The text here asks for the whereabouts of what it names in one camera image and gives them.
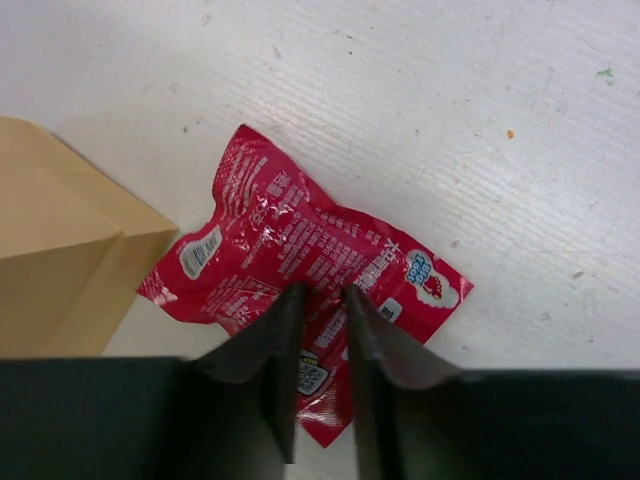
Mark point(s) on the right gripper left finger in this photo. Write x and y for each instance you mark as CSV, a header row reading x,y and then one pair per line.
x,y
268,352

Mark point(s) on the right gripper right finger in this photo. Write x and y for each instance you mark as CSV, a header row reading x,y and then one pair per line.
x,y
391,376

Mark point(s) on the red snack packet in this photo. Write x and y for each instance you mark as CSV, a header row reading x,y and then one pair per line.
x,y
273,225

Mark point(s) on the brown paper bag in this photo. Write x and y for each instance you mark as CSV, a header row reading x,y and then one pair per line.
x,y
75,246

